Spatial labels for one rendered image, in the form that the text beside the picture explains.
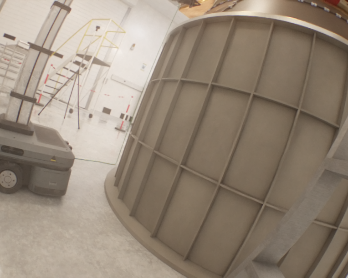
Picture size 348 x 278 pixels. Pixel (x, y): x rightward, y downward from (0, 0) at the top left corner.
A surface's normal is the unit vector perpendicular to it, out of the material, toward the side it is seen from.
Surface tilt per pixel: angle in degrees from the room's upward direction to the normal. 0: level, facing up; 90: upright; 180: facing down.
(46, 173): 90
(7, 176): 90
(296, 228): 93
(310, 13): 62
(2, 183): 90
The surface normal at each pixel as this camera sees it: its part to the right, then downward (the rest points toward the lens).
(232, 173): -0.47, -0.13
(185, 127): -0.66, -0.21
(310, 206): -0.07, 0.08
